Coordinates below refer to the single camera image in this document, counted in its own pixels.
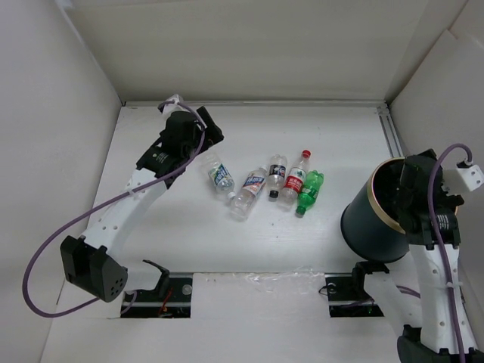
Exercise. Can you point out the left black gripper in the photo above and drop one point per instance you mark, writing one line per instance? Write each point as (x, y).
(212, 134)

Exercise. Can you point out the clear bottle green blue label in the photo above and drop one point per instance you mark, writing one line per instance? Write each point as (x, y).
(220, 176)

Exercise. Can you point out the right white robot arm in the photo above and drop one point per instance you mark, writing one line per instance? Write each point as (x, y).
(420, 296)

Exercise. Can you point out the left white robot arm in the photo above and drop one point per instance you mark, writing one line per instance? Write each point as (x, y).
(91, 261)

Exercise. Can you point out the dark bin with gold rim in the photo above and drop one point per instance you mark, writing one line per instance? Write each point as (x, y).
(401, 205)

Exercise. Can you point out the clear bottle blue orange label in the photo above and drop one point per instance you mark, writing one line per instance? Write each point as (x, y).
(242, 202)

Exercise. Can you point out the clear bottle black label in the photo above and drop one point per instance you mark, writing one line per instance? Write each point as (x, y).
(276, 175)

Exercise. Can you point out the clear bottle red label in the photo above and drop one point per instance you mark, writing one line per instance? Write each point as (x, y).
(294, 181)

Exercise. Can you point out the green plastic bottle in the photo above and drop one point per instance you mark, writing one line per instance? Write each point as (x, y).
(309, 192)

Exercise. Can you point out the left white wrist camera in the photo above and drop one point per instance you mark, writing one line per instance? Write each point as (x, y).
(169, 105)

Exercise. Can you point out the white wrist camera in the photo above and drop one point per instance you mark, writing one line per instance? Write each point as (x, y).
(462, 179)
(169, 105)

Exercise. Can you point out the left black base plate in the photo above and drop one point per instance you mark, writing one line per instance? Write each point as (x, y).
(175, 302)

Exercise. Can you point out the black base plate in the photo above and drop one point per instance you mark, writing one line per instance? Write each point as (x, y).
(175, 302)
(345, 300)

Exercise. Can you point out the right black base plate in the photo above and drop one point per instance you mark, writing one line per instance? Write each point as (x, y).
(345, 300)

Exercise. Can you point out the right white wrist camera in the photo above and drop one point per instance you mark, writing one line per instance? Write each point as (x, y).
(462, 179)

